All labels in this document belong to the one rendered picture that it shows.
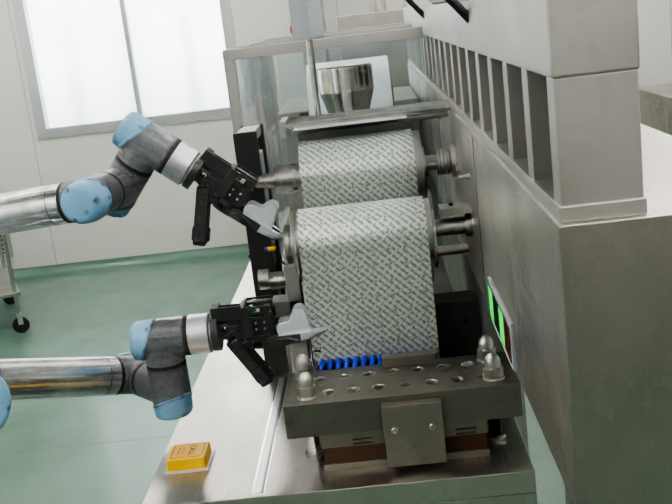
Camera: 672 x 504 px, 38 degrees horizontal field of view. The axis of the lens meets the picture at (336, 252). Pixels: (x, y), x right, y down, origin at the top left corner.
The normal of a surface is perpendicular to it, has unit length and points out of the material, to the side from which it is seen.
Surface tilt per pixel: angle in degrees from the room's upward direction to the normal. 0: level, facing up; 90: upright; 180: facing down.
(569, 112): 90
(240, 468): 0
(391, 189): 92
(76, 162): 90
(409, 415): 90
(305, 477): 0
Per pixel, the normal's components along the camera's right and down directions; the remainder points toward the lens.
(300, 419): -0.03, 0.23
